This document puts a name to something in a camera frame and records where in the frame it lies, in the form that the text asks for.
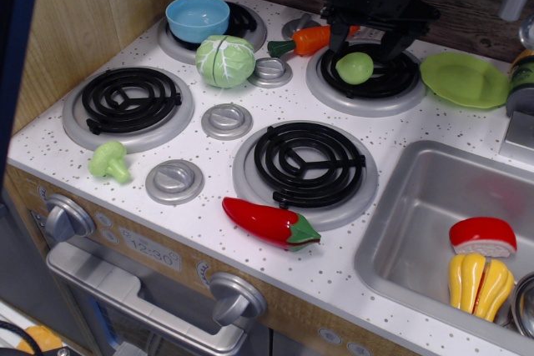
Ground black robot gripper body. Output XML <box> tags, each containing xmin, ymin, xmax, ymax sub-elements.
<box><xmin>321</xmin><ymin>0</ymin><xmax>440</xmax><ymax>37</ymax></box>

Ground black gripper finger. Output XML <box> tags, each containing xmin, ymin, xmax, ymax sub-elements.
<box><xmin>378</xmin><ymin>31</ymin><xmax>417</xmax><ymax>61</ymax></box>
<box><xmin>329</xmin><ymin>22</ymin><xmax>350</xmax><ymax>53</ymax></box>

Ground green toy pear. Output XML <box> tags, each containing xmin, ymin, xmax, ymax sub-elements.
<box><xmin>335</xmin><ymin>52</ymin><xmax>374</xmax><ymax>85</ymax></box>

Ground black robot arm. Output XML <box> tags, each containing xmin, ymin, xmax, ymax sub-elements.
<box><xmin>320</xmin><ymin>0</ymin><xmax>440</xmax><ymax>60</ymax></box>

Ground light blue bowl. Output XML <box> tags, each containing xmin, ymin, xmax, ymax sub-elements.
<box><xmin>165</xmin><ymin>0</ymin><xmax>230</xmax><ymax>43</ymax></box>

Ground orange toy carrot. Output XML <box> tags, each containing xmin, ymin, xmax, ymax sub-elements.
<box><xmin>267</xmin><ymin>24</ymin><xmax>361</xmax><ymax>58</ymax></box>

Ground silver stovetop knob rear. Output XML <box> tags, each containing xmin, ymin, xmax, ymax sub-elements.
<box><xmin>281</xmin><ymin>13</ymin><xmax>320</xmax><ymax>40</ymax></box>

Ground silver stovetop knob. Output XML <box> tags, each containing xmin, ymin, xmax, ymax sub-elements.
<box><xmin>201</xmin><ymin>103</ymin><xmax>254</xmax><ymax>141</ymax></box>
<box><xmin>248</xmin><ymin>58</ymin><xmax>293</xmax><ymax>88</ymax></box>
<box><xmin>145</xmin><ymin>159</ymin><xmax>204</xmax><ymax>205</ymax></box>
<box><xmin>281</xmin><ymin>13</ymin><xmax>320</xmax><ymax>40</ymax></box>

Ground black back right burner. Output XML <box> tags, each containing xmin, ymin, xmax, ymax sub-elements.
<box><xmin>305</xmin><ymin>39</ymin><xmax>426</xmax><ymax>118</ymax></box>

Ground light green plate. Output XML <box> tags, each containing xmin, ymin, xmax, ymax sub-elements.
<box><xmin>420</xmin><ymin>53</ymin><xmax>509</xmax><ymax>109</ymax></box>

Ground silver stovetop knob back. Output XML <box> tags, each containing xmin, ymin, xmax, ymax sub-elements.
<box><xmin>248</xmin><ymin>58</ymin><xmax>293</xmax><ymax>88</ymax></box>

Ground green toy cabbage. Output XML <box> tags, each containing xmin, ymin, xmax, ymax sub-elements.
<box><xmin>195</xmin><ymin>35</ymin><xmax>255</xmax><ymax>88</ymax></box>

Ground silver faucet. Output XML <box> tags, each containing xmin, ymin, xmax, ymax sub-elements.
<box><xmin>498</xmin><ymin>0</ymin><xmax>533</xmax><ymax>51</ymax></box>

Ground yellow green can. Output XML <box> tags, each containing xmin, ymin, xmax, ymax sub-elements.
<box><xmin>506</xmin><ymin>50</ymin><xmax>533</xmax><ymax>117</ymax></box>

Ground black front right burner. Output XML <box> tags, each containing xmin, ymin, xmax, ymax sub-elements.
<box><xmin>232</xmin><ymin>121</ymin><xmax>378</xmax><ymax>232</ymax></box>

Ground silver stovetop knob middle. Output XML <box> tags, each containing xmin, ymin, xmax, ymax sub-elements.
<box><xmin>201</xmin><ymin>103</ymin><xmax>254</xmax><ymax>141</ymax></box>

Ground red toy chili pepper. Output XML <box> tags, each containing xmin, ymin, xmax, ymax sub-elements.
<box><xmin>222</xmin><ymin>197</ymin><xmax>321</xmax><ymax>252</ymax></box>

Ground silver sink basin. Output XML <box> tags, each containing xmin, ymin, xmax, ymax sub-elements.
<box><xmin>355</xmin><ymin>141</ymin><xmax>533</xmax><ymax>355</ymax></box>

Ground red toy cheese wedge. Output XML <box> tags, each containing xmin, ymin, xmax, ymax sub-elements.
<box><xmin>449</xmin><ymin>217</ymin><xmax>517</xmax><ymax>258</ymax></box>

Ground silver stovetop knob front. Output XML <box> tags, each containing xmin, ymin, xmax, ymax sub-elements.
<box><xmin>145</xmin><ymin>159</ymin><xmax>204</xmax><ymax>205</ymax></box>

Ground black front left burner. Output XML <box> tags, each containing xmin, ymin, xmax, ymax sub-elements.
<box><xmin>63</xmin><ymin>67</ymin><xmax>194</xmax><ymax>153</ymax></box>

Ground green toy broccoli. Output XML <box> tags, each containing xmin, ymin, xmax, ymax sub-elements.
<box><xmin>88</xmin><ymin>141</ymin><xmax>131</xmax><ymax>183</ymax></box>

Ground silver pot in sink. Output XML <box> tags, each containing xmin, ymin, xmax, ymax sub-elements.
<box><xmin>511</xmin><ymin>272</ymin><xmax>534</xmax><ymax>338</ymax></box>

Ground silver oven knob right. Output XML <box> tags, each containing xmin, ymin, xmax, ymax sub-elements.
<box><xmin>209</xmin><ymin>272</ymin><xmax>267</xmax><ymax>326</ymax></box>

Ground silver oven knob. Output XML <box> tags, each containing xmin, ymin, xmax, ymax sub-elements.
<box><xmin>44</xmin><ymin>193</ymin><xmax>96</xmax><ymax>243</ymax></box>
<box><xmin>209</xmin><ymin>272</ymin><xmax>267</xmax><ymax>326</ymax></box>

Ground silver oven knob left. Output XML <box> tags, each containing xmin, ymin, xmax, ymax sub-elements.
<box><xmin>44</xmin><ymin>193</ymin><xmax>96</xmax><ymax>243</ymax></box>

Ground orange object bottom left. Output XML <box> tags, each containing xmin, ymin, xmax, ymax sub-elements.
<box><xmin>17</xmin><ymin>326</ymin><xmax>63</xmax><ymax>354</ymax></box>

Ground silver oven door handle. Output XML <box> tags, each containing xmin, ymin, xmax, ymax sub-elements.
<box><xmin>47</xmin><ymin>243</ymin><xmax>247</xmax><ymax>355</ymax></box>

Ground black cable bottom left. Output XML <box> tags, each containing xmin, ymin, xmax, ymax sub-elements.
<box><xmin>0</xmin><ymin>318</ymin><xmax>45</xmax><ymax>356</ymax></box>

